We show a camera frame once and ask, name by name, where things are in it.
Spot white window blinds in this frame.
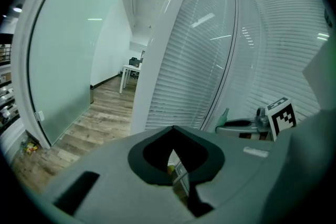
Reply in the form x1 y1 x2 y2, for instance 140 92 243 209
145 0 329 137

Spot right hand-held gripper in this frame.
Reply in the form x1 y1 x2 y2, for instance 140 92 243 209
215 97 297 142

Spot black office chair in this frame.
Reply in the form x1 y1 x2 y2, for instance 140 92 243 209
129 57 144 79

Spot white table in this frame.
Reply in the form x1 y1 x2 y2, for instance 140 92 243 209
119 62 142 94

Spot frosted glass door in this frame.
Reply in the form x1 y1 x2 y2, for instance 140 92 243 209
27 0 132 146

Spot pile of snack wrappers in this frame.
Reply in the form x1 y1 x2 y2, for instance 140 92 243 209
20 138 39 155

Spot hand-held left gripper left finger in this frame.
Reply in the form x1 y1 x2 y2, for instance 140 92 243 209
39 125 196 224

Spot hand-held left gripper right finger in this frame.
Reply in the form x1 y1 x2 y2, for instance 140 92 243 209
172 125 290 219

